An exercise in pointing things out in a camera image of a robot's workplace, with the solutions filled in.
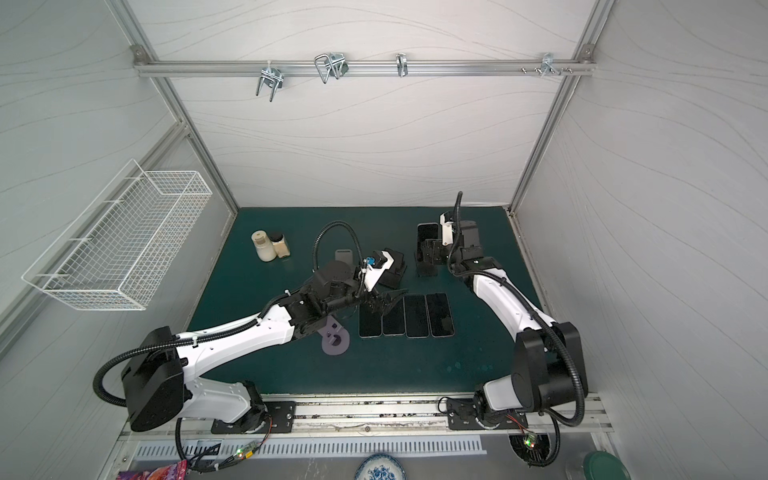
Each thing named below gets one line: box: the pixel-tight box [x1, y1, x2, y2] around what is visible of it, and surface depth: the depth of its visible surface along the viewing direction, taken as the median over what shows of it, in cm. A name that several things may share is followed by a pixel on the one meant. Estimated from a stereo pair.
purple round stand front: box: [317, 315, 350, 355], surface depth 86 cm
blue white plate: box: [354, 454, 407, 480], surface depth 66 cm
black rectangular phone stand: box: [416, 239, 443, 277], surface depth 80 cm
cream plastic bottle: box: [251, 230, 277, 262], surface depth 102 cm
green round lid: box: [582, 450, 631, 480], surface depth 61 cm
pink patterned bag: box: [117, 459, 189, 480], surface depth 66 cm
